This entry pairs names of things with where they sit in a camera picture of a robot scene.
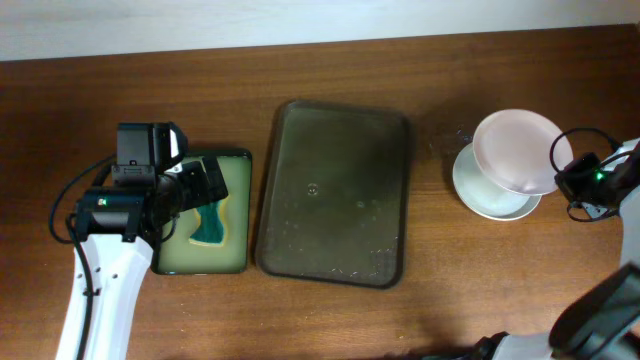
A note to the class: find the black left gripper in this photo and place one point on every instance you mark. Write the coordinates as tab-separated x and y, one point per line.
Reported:
195	182

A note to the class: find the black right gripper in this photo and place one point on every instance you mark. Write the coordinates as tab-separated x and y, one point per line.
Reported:
573	183

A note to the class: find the green yellow sponge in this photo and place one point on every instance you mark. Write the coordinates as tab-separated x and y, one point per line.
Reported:
213	227

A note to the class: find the pink plate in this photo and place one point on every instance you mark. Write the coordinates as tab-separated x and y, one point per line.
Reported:
521	151

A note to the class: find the light grey plate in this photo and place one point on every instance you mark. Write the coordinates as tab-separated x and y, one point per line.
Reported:
484	197

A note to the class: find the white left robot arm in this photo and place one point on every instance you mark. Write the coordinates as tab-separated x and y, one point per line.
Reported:
116	234

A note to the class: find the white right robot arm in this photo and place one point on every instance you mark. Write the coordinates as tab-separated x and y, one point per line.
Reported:
599	325

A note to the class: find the black soapy water tray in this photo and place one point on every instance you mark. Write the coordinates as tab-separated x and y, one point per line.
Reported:
179	256

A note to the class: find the dark brown serving tray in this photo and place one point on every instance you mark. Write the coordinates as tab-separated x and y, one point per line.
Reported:
335	201

